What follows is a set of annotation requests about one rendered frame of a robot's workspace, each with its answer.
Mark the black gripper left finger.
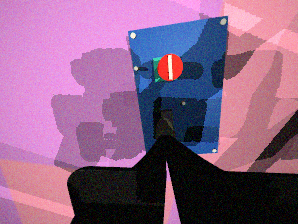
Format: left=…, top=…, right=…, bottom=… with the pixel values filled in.
left=67, top=135, right=167, bottom=224

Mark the blue circuit board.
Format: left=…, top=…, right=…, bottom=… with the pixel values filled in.
left=128, top=15, right=229, bottom=154

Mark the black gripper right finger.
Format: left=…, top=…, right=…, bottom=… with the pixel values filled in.
left=166, top=135, right=298, bottom=224

